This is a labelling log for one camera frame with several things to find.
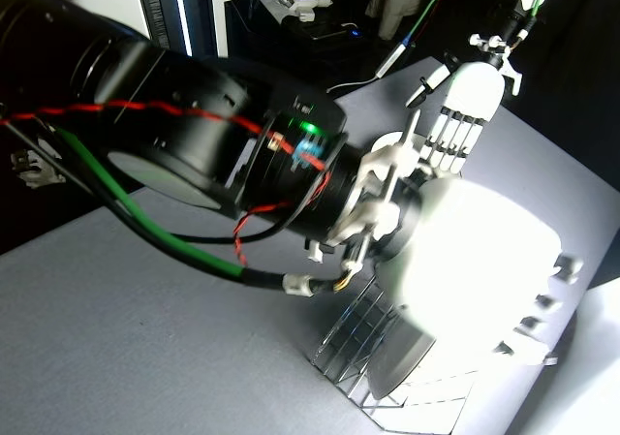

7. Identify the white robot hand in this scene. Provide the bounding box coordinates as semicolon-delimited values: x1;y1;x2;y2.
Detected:
377;175;585;368
405;60;506;175

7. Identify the white plate with printed centre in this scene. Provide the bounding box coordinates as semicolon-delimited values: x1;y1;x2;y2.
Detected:
365;308;438;402

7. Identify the white adapter stick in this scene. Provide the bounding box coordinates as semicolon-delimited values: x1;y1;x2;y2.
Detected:
376;41;409;78

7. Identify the black device with blue light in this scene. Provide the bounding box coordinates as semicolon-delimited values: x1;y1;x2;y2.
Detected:
312;21;364;43

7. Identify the grey tablecloth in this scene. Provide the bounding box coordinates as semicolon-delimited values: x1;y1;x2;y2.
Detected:
0;56;620;435

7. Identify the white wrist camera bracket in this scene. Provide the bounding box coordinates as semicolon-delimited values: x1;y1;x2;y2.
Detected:
307;109;422;286
503;59;525;97

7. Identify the thin green cable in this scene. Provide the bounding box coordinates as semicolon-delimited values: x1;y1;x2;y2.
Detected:
406;0;460;45

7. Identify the thin white cable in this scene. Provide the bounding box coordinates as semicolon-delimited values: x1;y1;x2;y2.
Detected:
327;74;382;95

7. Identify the wire dish rack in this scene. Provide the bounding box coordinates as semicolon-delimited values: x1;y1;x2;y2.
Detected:
307;269;479;431

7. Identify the red twisted arm wire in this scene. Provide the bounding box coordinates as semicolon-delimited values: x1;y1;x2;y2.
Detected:
0;98;331;266

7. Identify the white printed bracket part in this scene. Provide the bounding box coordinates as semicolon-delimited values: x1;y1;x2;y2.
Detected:
10;148;67;190

